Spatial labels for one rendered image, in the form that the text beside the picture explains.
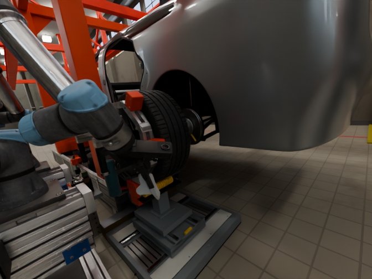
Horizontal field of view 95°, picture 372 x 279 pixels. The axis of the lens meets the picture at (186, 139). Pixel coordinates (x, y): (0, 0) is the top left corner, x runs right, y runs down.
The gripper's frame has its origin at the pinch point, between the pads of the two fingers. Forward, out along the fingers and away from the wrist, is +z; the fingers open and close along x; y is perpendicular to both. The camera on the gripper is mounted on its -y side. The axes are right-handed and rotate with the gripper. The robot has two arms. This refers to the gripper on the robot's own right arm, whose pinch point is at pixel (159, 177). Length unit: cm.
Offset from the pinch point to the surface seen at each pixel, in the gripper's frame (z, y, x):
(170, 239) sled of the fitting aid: 78, 25, -6
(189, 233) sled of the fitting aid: 84, 13, -8
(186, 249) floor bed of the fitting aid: 87, 18, 0
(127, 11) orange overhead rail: -6, 44, -483
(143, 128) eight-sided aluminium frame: 8.8, 10.2, -41.8
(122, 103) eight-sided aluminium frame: -1, 19, -60
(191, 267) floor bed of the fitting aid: 80, 14, 12
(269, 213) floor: 126, -53, -18
